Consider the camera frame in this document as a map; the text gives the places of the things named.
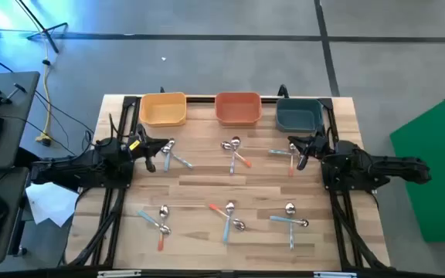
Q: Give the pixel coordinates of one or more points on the small black frame clamp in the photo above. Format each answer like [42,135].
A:
[162,90]

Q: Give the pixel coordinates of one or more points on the silver bracket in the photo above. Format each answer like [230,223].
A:
[334,275]
[118,273]

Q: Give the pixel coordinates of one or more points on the white paper sheet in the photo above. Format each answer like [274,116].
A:
[48,204]

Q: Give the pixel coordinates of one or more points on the grey desk with keyboard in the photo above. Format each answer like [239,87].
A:
[18,127]

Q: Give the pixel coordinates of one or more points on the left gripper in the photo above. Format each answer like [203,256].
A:
[142,152]

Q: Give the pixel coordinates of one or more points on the blue plastic bin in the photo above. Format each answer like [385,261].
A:
[297,116]

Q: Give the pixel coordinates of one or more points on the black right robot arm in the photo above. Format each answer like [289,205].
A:
[361,166]

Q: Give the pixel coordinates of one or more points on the large black frame clamp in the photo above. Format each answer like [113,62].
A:
[283,92]

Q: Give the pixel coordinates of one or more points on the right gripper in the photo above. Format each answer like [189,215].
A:
[317,148]

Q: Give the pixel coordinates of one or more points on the black tripod stand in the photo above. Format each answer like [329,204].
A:
[48,31]

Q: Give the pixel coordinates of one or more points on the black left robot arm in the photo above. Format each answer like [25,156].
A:
[91,166]

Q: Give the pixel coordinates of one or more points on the black desk support bar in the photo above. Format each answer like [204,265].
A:
[21,158]

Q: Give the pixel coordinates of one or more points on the orange plastic bin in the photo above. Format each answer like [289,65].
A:
[238,109]

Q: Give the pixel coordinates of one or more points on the yellow plastic bin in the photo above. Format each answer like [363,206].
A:
[162,110]

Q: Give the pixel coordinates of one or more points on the grey desk with mouse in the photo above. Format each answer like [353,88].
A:
[12,201]

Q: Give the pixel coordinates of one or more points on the green floor mat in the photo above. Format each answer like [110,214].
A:
[439,173]

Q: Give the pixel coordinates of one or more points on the black aluminium rig frame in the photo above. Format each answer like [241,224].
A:
[201,99]

